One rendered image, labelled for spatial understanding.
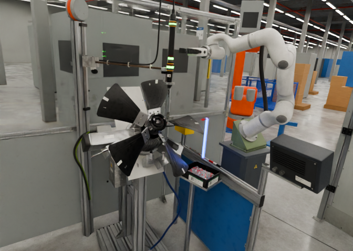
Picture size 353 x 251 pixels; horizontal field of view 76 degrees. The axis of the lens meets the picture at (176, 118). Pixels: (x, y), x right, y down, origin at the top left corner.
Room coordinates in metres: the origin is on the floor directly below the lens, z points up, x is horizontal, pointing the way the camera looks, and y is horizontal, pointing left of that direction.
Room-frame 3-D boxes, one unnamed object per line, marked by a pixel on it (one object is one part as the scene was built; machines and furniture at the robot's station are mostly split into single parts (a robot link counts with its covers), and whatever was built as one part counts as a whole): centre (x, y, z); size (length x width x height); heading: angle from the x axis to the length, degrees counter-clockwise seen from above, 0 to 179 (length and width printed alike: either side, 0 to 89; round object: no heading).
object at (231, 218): (1.55, -0.29, 0.45); 0.82 x 0.02 x 0.66; 34
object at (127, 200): (1.64, 0.36, 0.58); 0.09 x 0.05 x 1.15; 124
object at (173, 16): (1.43, 0.06, 1.65); 0.04 x 0.04 x 0.46
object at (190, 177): (1.40, -0.19, 0.85); 0.22 x 0.17 x 0.07; 49
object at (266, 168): (1.11, -0.59, 1.04); 0.24 x 0.03 x 0.03; 34
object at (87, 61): (1.66, 0.64, 1.54); 0.10 x 0.07 x 0.09; 69
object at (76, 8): (1.70, 0.73, 1.88); 0.16 x 0.07 x 0.16; 159
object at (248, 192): (1.55, -0.29, 0.82); 0.90 x 0.04 x 0.08; 34
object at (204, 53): (1.55, -0.11, 1.65); 0.11 x 0.10 x 0.07; 124
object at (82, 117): (1.70, 0.73, 0.90); 0.08 x 0.06 x 1.80; 159
